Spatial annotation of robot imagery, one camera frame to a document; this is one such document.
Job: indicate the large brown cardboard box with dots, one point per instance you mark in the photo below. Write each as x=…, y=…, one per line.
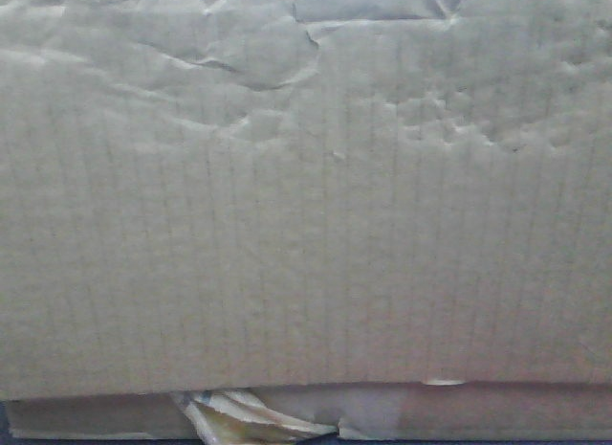
x=390, y=216

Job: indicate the torn yellowish tape strip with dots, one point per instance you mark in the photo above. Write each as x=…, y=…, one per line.
x=236, y=416

